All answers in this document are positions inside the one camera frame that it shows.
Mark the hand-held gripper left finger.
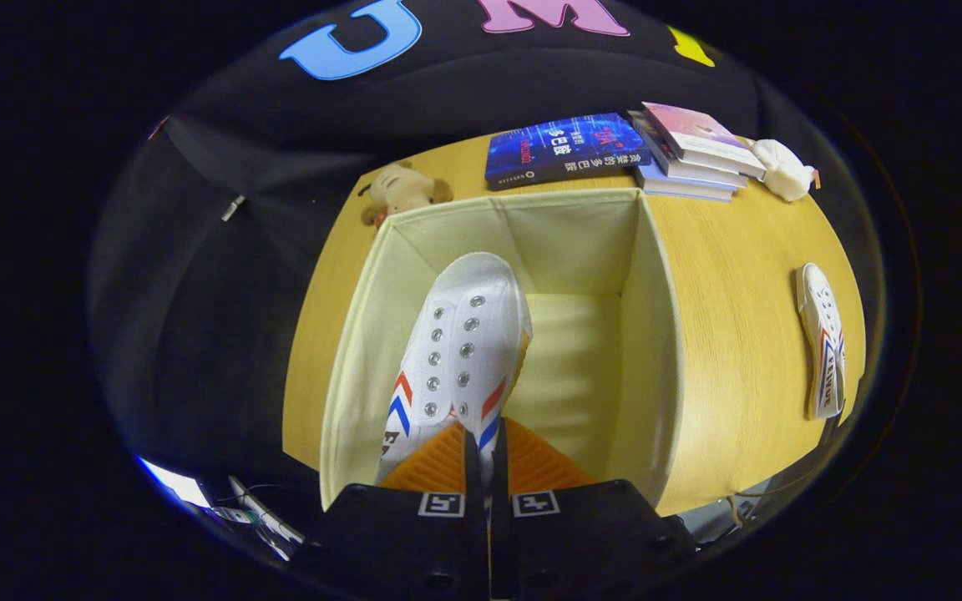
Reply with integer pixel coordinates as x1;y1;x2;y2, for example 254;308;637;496
293;417;487;601

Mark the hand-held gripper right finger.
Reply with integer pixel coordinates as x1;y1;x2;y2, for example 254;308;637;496
489;417;699;601

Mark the white striped canvas shoe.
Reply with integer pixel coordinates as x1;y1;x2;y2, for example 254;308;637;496
796;263;848;420
374;252;534;487

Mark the cream fabric storage box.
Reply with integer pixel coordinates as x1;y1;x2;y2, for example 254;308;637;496
318;188;686;512

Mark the white flat device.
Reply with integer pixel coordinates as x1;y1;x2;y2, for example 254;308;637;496
226;476;306;545

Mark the lit computer monitor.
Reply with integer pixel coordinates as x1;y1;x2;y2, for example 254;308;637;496
137;455;216;512

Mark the brown plush toy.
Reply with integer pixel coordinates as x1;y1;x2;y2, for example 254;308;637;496
357;161;454;228

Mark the blue cover book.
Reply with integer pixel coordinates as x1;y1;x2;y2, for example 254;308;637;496
484;113;656;191

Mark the pale blue book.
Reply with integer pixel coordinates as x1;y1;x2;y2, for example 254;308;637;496
635;159;737;203

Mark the dark cover book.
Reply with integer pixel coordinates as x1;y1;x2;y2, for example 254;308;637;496
627;109;749;189

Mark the white plush toy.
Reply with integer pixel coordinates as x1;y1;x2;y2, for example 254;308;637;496
750;139;822;203

